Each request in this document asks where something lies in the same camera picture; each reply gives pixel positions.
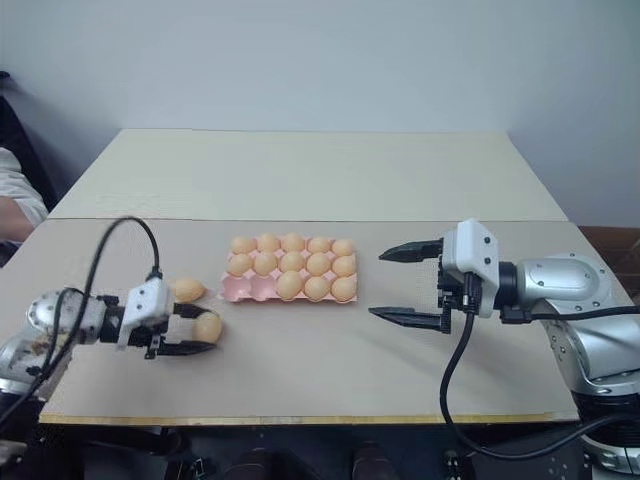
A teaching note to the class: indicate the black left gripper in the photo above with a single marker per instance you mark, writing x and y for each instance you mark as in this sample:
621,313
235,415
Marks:
142,337

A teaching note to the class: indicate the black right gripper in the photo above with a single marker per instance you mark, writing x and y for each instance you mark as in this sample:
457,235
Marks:
455,297

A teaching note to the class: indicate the tan egg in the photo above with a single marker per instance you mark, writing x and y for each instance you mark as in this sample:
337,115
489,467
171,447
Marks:
208,327
292,261
319,244
293,241
240,264
316,288
289,285
318,263
187,289
343,247
243,244
265,262
268,242
343,288
344,266

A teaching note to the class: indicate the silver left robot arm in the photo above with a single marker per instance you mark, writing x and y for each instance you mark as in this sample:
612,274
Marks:
47,312

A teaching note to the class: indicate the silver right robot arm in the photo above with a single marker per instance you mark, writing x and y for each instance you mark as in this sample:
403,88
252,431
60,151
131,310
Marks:
565,285

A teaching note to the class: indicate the pink egg tray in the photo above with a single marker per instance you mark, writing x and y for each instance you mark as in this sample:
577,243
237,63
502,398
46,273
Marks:
250,289

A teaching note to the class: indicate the dark rounded shape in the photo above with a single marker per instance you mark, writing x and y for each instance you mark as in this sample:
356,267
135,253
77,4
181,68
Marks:
369,461

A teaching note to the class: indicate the person in white shirt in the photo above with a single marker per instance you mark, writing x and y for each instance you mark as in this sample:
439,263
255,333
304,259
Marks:
12,200

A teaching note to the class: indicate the black chair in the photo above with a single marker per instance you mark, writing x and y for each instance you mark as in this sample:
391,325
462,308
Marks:
22,135

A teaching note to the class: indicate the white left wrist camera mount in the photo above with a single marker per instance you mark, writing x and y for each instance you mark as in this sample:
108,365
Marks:
147,300

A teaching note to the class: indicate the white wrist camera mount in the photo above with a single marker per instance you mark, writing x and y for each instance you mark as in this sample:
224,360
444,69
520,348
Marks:
147,300
472,250

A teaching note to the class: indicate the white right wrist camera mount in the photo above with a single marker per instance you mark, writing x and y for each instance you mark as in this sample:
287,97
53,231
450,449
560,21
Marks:
472,250

